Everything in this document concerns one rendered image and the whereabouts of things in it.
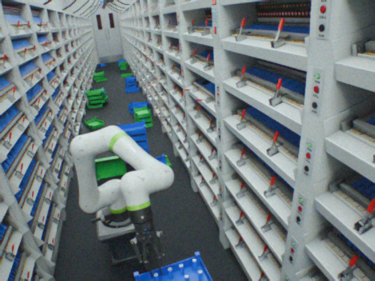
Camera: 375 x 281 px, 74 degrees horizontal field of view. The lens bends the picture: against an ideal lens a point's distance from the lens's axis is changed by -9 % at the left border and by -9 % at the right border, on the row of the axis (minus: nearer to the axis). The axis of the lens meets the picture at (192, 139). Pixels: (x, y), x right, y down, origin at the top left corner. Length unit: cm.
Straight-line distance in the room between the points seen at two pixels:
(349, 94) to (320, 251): 49
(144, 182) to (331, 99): 69
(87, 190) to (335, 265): 119
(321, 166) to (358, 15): 39
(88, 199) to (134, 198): 59
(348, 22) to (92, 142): 113
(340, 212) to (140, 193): 67
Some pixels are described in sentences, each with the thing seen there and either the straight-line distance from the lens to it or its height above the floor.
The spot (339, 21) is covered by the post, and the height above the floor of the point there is 142.
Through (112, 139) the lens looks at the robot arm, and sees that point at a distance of 135.
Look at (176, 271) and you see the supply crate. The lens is 132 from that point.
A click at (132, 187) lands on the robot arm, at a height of 88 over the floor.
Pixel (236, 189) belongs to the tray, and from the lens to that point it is 150.
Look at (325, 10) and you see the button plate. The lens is 71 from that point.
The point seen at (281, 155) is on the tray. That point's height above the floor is 95.
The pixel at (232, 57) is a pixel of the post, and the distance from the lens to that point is 132.
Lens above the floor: 144
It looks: 25 degrees down
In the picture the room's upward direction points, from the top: 4 degrees counter-clockwise
